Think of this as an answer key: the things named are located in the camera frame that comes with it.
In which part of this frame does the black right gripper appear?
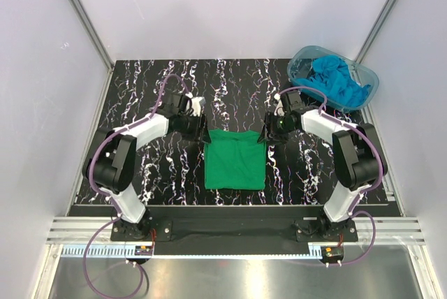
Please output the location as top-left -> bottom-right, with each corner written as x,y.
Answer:
256,112 -> 295,147

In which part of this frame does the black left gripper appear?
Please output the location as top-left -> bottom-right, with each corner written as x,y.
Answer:
178,112 -> 211,144

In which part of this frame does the green t shirt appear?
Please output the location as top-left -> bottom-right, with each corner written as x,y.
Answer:
204,129 -> 267,191

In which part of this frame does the right aluminium corner post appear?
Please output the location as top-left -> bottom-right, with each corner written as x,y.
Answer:
355,0 -> 399,64

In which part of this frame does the clear blue plastic bin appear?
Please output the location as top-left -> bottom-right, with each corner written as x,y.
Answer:
287,45 -> 379,112

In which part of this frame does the white slotted cable duct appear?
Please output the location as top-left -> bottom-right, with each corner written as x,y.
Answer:
61,243 -> 344,261

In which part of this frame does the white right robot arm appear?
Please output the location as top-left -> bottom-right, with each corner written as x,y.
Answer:
258,87 -> 388,241

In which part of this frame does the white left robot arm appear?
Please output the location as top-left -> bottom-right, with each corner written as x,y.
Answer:
82,93 -> 211,240

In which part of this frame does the aluminium front frame rail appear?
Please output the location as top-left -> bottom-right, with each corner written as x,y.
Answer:
31,216 -> 446,298

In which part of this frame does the blue t shirt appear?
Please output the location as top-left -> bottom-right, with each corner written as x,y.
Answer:
296,55 -> 371,110

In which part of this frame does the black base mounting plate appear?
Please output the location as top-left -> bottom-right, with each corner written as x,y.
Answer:
111,205 -> 358,252

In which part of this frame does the left aluminium corner post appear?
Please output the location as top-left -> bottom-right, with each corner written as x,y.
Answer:
68,0 -> 115,71

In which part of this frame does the aluminium corner post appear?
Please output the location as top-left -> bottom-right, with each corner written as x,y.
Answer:
68,0 -> 115,71
355,0 -> 399,64

